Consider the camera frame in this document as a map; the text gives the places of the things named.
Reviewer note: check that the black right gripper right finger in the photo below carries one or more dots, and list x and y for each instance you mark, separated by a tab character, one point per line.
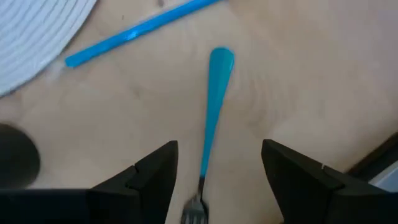
311	193

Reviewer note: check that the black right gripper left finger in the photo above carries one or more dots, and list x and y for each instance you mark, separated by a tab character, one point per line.
146	186

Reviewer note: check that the black ribbed cup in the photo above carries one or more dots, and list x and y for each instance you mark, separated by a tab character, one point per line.
15	155

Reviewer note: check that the large white plate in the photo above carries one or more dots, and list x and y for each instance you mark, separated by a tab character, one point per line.
31	37

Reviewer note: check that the black aluminium table frame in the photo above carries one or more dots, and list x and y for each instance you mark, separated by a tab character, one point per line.
379	158

